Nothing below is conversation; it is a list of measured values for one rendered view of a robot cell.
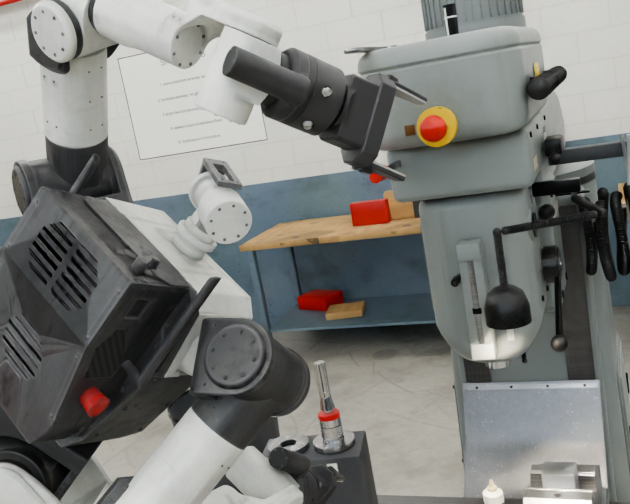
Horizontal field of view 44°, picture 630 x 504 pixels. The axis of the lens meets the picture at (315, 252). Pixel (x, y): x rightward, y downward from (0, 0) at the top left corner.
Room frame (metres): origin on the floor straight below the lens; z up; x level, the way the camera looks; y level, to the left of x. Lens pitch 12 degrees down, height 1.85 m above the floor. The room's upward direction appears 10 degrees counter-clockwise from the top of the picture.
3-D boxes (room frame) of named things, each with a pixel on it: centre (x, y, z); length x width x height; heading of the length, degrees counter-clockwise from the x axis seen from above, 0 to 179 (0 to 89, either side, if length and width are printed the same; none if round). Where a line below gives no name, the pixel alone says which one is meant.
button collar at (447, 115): (1.19, -0.22, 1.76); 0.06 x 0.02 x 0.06; 67
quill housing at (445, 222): (1.41, -0.31, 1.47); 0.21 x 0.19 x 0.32; 67
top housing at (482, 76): (1.42, -0.31, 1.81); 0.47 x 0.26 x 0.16; 157
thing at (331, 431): (1.54, 0.03, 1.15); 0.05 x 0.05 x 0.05
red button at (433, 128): (1.17, -0.21, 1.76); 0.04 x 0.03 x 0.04; 67
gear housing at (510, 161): (1.44, -0.32, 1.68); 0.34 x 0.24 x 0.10; 157
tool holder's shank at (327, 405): (1.54, 0.03, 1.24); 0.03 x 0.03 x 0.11
